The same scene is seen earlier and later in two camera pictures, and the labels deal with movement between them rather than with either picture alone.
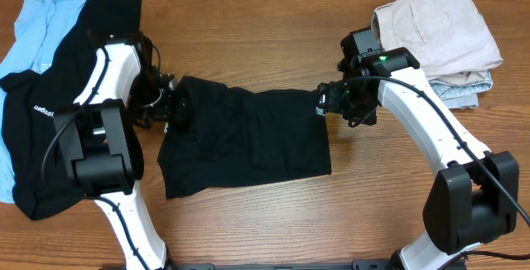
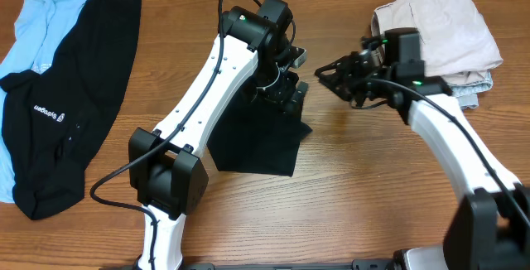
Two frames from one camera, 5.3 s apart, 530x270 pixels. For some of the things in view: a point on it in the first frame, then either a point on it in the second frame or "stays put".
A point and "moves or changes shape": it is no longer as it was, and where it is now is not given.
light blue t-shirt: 45,18 stays put
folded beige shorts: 444,31 stays put
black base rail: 355,265 stays put
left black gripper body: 166,104 to 287,96
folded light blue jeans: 463,96 stays put
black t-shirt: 216,135 moves or changes shape
